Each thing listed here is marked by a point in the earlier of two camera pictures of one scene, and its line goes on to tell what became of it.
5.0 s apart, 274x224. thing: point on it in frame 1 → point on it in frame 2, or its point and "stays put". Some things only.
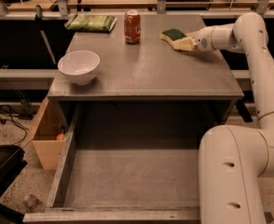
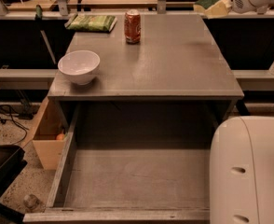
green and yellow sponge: (171, 35) → (199, 7)
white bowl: (79, 66) stays put
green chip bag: (91, 22) stays put
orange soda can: (132, 26) stays put
